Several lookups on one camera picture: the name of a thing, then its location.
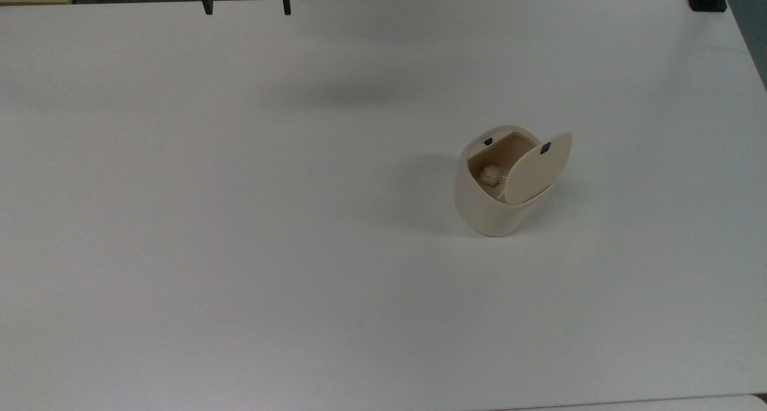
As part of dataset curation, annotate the beige trash bin lid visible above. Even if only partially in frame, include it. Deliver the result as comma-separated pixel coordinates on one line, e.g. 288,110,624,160
505,132,573,206

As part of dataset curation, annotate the beige trash bin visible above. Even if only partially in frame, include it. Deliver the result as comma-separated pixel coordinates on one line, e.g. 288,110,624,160
454,125,555,238

